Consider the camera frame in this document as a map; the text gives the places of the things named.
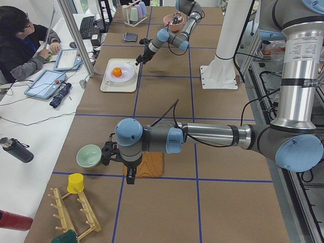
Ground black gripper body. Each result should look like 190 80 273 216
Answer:
126 161 139 177
143 48 155 61

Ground white round plate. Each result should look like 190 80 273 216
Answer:
106 63 135 83

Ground orange fruit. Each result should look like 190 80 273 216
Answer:
112 67 123 77

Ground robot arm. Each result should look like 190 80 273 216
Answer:
112 1 323 184
136 0 205 65

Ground cream bear tray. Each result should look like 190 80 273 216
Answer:
100 58 139 93

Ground wooden cutting board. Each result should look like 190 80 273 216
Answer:
129 152 164 179

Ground grey folded cloth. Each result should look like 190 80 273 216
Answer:
123 32 138 43

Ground white cup rack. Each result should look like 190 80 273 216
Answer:
122 0 147 27

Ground purple pastel cup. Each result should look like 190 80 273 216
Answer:
134 4 143 19

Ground pink bowl with ice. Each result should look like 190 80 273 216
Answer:
163 14 184 32

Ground green pastel cup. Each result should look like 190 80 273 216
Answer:
130 7 138 22

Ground green ceramic bowl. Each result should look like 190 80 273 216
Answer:
76 144 102 168

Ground metal scoop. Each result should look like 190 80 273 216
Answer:
171 14 182 25

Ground blue pastel cup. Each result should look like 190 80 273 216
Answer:
139 2 147 16

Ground yellow cup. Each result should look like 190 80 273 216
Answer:
67 173 85 194

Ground black keyboard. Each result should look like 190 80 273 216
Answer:
79 16 95 39

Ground far teach pendant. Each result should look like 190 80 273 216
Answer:
53 49 83 71

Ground teach pendant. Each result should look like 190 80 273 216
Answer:
53 49 83 71
24 69 66 100

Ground dark green cup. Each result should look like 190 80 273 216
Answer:
51 229 77 243

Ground folded dark umbrella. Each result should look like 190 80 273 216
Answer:
50 83 72 108

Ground near teach pendant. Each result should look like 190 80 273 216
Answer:
24 69 66 100

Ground black bottle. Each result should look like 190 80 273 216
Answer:
1 137 34 163

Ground seated person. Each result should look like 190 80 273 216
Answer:
1 6 61 83

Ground red bottle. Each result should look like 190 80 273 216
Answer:
1 210 33 231

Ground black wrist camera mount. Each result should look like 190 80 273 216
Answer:
101 133 122 166

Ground aluminium frame post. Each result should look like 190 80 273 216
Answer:
57 0 95 77

